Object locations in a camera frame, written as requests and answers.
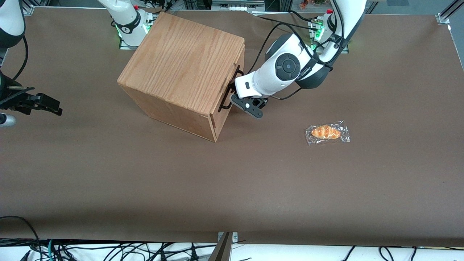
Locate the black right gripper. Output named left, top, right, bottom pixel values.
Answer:
left=0, top=71, right=63, bottom=116

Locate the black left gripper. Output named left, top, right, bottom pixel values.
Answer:
left=227, top=70, right=244, bottom=98

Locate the wooden drawer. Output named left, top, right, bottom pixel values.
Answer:
left=210, top=45, right=245, bottom=127

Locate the black metal drawer handle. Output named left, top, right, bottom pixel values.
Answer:
left=218, top=65, right=244, bottom=110

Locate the wooden drawer cabinet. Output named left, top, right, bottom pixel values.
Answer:
left=117, top=12, right=245, bottom=142

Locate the grey power strip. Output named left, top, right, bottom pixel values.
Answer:
left=212, top=0, right=266, bottom=11

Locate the wrapped bread roll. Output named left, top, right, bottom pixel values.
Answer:
left=305, top=121, right=351, bottom=146

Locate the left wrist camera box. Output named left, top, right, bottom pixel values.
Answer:
left=231, top=94, right=264, bottom=119

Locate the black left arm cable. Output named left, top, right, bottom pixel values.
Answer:
left=248, top=0, right=345, bottom=100

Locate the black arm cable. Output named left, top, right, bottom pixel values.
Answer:
left=13, top=34, right=29, bottom=80
left=248, top=0, right=345, bottom=100

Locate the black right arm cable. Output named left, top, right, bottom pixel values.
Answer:
left=13, top=34, right=29, bottom=80

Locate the long black table cable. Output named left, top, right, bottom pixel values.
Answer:
left=253, top=14, right=314, bottom=29

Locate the short black table cable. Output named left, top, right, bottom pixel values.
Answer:
left=288, top=10, right=316, bottom=22

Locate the looping black floor cable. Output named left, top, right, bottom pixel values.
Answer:
left=0, top=216, right=42, bottom=254

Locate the metal table bracket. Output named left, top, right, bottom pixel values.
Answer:
left=208, top=231, right=238, bottom=261

